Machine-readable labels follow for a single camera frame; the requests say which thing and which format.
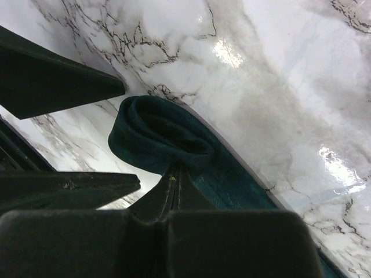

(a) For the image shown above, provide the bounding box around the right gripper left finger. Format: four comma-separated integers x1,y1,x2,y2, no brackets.
1,175,174,277

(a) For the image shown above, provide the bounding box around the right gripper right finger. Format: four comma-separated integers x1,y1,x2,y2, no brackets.
162,166,323,277

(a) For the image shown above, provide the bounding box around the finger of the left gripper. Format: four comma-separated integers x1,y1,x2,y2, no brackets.
1,27,125,119
1,171,140,214

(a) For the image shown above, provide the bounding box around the dark green tie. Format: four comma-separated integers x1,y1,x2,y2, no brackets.
108,96,341,277

